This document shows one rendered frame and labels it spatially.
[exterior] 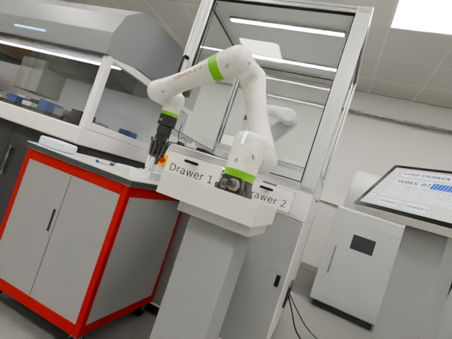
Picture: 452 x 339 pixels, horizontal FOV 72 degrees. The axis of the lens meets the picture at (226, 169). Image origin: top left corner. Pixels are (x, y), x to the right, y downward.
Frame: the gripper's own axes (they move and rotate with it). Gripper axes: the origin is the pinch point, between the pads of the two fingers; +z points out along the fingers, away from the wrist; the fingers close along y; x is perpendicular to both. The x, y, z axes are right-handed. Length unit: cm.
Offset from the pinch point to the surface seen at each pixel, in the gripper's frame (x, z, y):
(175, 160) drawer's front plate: -2.4, -5.4, 15.7
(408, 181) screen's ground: 29, -28, 113
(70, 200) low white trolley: -34.0, 25.7, -6.4
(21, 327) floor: -34, 84, -8
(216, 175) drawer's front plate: 1.6, -4.8, 37.9
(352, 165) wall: 358, -84, 38
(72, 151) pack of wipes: -28.2, 6.3, -25.2
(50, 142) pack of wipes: -36.2, 5.8, -31.2
